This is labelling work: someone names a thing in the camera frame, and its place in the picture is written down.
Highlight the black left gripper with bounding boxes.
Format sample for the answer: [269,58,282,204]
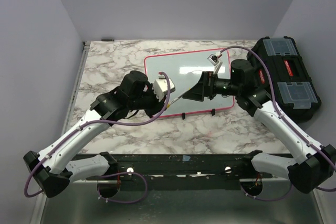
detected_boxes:
[129,83,167,119]

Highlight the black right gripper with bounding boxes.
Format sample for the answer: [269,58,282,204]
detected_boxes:
[183,71,241,101]

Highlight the white marker pen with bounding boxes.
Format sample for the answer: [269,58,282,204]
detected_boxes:
[166,92,185,109]

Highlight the pink framed whiteboard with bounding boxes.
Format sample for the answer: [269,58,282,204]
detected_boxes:
[144,48,235,118]

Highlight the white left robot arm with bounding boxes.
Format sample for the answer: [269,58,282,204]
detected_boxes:
[23,70,174,198]

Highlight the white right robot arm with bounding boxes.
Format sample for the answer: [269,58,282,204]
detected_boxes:
[182,59,335,194]

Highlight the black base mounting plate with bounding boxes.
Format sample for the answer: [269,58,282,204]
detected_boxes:
[70,153,295,192]

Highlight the black toolbox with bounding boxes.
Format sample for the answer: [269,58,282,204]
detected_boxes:
[251,36,321,123]

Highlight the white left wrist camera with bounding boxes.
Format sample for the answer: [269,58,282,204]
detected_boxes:
[153,72,176,102]

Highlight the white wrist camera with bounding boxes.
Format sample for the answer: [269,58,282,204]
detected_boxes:
[153,72,176,102]
[207,51,223,74]

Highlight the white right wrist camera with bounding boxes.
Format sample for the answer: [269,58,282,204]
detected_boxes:
[207,51,223,74]

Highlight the aluminium frame rail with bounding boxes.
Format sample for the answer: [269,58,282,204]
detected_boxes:
[61,41,91,135]

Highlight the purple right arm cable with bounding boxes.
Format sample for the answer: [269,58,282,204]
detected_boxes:
[215,46,336,201]

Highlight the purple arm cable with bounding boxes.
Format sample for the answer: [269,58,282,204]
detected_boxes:
[215,46,336,201]
[25,71,171,204]

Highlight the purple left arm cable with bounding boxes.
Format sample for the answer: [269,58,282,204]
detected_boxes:
[25,71,171,204]

